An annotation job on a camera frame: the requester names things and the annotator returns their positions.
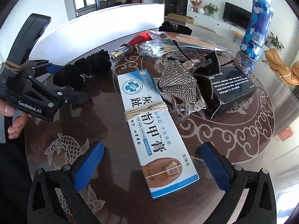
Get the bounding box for black velvet scrunchie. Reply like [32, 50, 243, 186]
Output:
[53, 49, 112, 91]

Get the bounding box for white blue nail cream box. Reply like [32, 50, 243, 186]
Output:
[117, 69, 200, 199]

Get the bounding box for red-capped small bottle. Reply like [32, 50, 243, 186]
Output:
[110, 31, 152, 62]

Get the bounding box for black printed carton box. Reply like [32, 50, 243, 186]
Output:
[206, 66, 257, 119]

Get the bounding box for cotton swab bag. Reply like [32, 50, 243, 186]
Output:
[135, 30, 178, 59]

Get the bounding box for phone case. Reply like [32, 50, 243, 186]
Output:
[161, 32, 229, 52]

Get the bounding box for person's left hand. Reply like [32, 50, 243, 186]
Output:
[0, 99, 32, 139]

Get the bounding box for orange lounge chair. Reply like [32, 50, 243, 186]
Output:
[265, 49, 299, 85]

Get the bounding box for blue camouflage bottle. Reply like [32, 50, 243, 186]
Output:
[240, 0, 274, 61]

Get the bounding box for cardboard box on floor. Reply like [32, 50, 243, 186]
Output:
[167, 13, 194, 24]

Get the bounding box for wooden bench stool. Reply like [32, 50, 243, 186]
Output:
[231, 30, 244, 43]

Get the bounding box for red flowers in vase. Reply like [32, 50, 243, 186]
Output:
[190, 0, 203, 12]

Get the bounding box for white tv cabinet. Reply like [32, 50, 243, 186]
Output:
[187, 11, 245, 38]

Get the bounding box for black television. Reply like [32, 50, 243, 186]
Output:
[223, 2, 251, 29]

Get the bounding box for green potted plant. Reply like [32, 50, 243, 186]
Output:
[204, 3, 219, 17]

